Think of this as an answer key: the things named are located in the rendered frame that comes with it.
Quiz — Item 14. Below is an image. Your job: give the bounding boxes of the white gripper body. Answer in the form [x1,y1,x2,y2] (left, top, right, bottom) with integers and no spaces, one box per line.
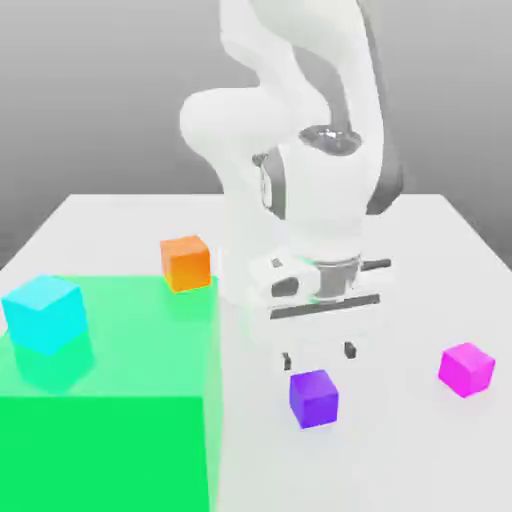
[265,292,384,350]

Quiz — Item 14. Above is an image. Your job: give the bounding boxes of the small purple cube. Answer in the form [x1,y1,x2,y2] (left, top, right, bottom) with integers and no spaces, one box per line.
[288,369,340,430]

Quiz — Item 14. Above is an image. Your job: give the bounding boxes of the small magenta cube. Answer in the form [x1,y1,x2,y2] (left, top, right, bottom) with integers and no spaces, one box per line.
[437,342,497,399]

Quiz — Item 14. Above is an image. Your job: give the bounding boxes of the small orange cube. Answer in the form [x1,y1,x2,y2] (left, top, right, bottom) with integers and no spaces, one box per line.
[159,234,212,294]

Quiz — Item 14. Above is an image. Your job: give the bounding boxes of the small cyan cube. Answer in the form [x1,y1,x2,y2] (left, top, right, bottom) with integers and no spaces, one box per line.
[0,274,89,357]

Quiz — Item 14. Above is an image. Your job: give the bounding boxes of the large green box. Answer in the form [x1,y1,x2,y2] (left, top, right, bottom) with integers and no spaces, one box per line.
[0,274,224,512]

